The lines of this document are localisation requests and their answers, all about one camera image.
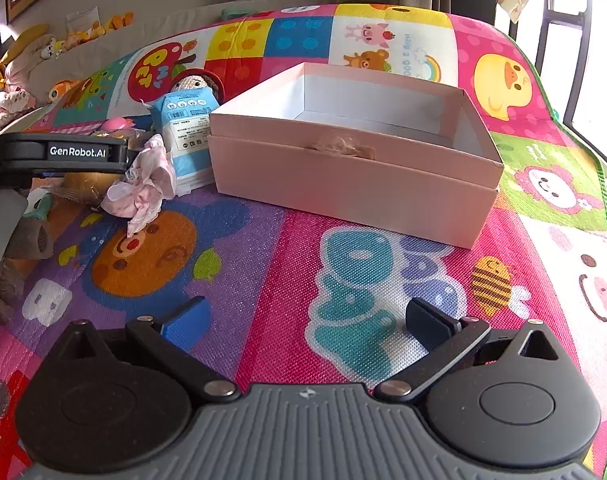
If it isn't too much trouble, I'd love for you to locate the pink pig figurine toy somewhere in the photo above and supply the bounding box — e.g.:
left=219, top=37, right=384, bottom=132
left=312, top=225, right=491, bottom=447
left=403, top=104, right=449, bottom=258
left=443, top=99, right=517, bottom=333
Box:
left=99, top=117, right=134, bottom=133

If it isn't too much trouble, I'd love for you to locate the blue white wipes pack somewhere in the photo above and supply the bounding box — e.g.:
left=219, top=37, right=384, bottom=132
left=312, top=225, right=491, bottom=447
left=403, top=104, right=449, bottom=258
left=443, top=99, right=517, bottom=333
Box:
left=149, top=86, right=218, bottom=196

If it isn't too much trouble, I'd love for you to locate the crochet doll red hat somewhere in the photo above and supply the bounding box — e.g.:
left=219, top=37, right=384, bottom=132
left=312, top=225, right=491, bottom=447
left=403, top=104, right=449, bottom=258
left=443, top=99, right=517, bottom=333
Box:
left=171, top=68, right=226, bottom=104

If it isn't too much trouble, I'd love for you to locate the orange fish plush toy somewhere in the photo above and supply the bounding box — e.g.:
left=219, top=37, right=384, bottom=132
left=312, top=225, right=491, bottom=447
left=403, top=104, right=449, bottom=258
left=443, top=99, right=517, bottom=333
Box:
left=48, top=79, right=79, bottom=103

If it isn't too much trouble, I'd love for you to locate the colourful cartoon play mat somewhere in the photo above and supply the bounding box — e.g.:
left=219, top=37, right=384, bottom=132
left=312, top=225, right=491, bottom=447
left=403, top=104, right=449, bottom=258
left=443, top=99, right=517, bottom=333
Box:
left=0, top=4, right=607, bottom=479

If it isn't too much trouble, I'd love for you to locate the pink cardboard box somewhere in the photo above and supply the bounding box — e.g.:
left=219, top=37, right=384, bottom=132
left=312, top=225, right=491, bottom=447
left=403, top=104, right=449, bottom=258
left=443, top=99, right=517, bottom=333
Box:
left=209, top=63, right=504, bottom=248

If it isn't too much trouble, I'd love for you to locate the teal cloth on sofa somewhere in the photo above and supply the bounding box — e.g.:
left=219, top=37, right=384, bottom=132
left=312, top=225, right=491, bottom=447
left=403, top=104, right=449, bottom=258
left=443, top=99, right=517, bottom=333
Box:
left=221, top=8, right=262, bottom=22

